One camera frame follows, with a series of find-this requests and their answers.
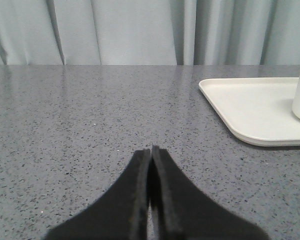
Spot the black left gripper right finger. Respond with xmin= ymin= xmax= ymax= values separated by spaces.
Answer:
xmin=149 ymin=146 xmax=269 ymax=240

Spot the pale green curtain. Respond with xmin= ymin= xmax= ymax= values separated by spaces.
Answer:
xmin=0 ymin=0 xmax=300 ymax=65

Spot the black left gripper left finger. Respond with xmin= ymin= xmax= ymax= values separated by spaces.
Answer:
xmin=45 ymin=149 xmax=150 ymax=240

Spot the cream rectangular plastic tray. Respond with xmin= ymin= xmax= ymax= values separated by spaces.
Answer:
xmin=198 ymin=77 xmax=300 ymax=147

